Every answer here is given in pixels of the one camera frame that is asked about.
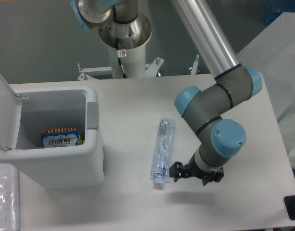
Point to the clear plastic bottle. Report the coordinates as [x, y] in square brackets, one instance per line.
[159, 170]

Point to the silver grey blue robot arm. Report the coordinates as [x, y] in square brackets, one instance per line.
[126, 31]

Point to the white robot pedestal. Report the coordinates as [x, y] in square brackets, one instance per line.
[125, 63]

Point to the clipboard with paper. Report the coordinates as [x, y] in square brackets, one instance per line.
[9, 198]

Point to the blue water jug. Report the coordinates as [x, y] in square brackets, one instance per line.
[274, 8]

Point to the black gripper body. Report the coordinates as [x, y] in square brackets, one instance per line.
[200, 172]

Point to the white trash can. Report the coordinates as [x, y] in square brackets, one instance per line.
[26, 113]

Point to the black device at table edge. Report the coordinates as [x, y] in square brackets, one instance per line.
[290, 206]

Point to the blue snack bag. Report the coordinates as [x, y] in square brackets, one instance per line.
[59, 137]

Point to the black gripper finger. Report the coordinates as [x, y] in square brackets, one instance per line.
[215, 175]
[178, 171]

